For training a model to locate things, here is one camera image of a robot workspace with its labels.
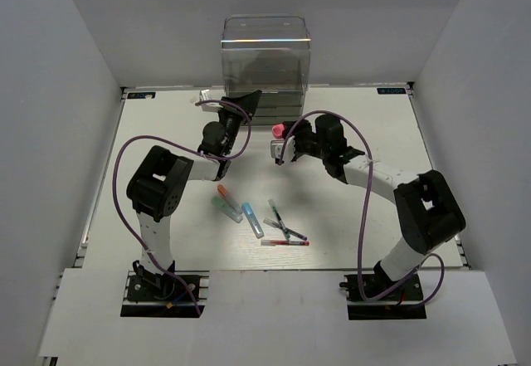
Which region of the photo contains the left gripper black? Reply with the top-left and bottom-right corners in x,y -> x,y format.
217,89 -> 261,155

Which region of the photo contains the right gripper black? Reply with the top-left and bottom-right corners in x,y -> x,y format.
284,118 -> 329,163

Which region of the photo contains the pink capped red stapler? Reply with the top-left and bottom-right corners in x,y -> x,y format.
271,124 -> 286,139

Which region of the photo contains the clear acrylic drawer organizer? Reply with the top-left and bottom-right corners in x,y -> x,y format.
221,14 -> 311,125

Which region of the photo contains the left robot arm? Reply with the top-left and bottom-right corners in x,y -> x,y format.
126,90 -> 262,299

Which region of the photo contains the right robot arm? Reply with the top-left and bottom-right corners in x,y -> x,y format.
270,110 -> 466,299

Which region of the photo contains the purple tipped pen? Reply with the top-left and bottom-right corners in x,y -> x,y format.
263,218 -> 308,241

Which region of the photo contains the orange capped marker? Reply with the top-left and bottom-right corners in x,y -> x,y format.
217,184 -> 243,214

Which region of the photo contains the blue capped marker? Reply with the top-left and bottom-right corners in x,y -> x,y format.
241,203 -> 264,239

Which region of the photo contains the green grey pen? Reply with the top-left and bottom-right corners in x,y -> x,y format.
268,199 -> 290,238

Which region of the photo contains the green capped marker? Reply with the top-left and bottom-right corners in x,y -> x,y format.
211,196 -> 242,223

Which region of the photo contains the red pen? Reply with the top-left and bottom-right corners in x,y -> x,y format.
261,239 -> 309,246

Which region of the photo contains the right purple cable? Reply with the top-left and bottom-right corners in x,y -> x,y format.
276,110 -> 447,309

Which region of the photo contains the purple cable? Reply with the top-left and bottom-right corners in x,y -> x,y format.
114,99 -> 252,316
276,110 -> 447,309

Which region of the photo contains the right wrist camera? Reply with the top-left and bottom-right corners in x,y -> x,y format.
270,138 -> 295,163

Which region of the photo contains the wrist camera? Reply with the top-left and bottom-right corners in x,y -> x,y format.
192,89 -> 220,113
270,138 -> 295,163

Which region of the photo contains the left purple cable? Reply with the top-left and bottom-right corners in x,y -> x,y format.
114,99 -> 252,316

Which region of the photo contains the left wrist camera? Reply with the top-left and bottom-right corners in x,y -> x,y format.
192,89 -> 220,113

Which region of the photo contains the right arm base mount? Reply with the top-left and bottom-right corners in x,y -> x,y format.
339,274 -> 426,321

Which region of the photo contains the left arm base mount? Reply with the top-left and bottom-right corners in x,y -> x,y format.
120,271 -> 209,319

